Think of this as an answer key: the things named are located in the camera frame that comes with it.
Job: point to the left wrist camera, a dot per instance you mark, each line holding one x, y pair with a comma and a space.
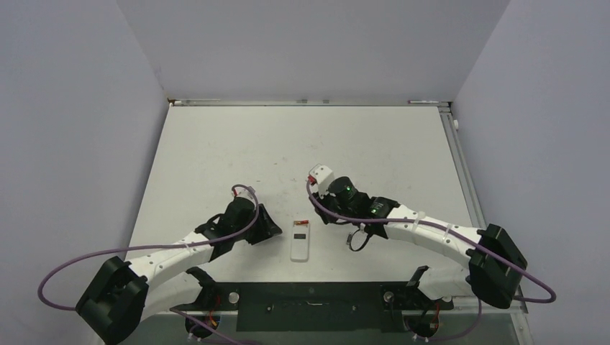
246, 192

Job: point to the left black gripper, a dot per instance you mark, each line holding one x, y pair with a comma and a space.
266, 228

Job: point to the aluminium rail right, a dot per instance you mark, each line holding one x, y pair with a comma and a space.
472, 200

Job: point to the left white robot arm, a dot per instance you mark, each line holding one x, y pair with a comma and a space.
124, 293

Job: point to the aluminium rail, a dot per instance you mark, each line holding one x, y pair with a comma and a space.
472, 200
307, 102

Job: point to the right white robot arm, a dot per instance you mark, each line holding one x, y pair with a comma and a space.
391, 220

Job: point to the aluminium rail back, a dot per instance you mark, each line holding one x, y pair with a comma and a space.
307, 102

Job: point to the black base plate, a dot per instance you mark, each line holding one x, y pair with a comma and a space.
318, 306

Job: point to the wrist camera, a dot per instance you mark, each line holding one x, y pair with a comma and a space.
321, 176
246, 192

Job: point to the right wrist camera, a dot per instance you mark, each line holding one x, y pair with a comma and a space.
321, 176

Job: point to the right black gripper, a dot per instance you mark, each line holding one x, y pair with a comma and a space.
323, 201

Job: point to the white red remote control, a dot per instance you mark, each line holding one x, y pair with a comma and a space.
300, 243

